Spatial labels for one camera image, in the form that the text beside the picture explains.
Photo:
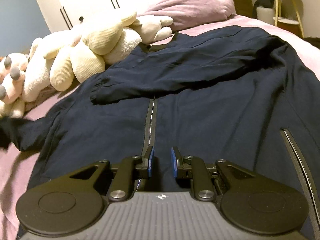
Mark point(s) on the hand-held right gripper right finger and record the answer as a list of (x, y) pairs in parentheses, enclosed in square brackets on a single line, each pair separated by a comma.
[(173, 164)]

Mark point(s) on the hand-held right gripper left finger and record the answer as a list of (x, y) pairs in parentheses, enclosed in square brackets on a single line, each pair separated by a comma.
[(150, 164)]

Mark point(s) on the navy zip jacket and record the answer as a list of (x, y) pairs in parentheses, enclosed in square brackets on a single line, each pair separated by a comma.
[(212, 100)]

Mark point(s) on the pink bed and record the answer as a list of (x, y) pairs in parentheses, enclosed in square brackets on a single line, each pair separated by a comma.
[(15, 180)]

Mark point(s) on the white fleece plush toy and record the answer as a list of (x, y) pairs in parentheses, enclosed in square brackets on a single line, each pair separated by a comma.
[(150, 27)]

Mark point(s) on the pink pillow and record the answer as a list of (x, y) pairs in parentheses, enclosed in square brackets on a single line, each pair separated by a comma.
[(195, 5)]

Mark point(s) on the white stool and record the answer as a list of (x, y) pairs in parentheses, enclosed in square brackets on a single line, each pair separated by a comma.
[(265, 15)]

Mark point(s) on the black bag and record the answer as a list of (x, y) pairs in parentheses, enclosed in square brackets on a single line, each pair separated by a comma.
[(265, 1)]

